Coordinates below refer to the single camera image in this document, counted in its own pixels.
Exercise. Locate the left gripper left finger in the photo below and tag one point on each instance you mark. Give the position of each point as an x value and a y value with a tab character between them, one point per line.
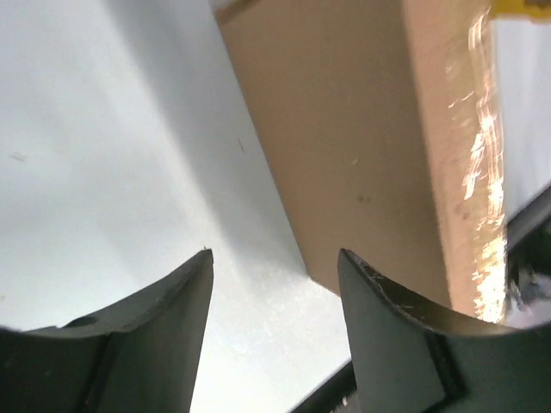
140	354

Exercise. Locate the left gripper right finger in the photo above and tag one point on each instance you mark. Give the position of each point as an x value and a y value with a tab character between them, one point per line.
411	354

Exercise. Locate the brown cardboard express box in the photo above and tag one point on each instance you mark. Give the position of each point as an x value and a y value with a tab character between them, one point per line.
381	127

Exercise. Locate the yellow utility knife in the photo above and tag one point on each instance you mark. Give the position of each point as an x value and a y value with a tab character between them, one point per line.
530	10

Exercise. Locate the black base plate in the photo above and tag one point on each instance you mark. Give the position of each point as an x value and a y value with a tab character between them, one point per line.
528	275

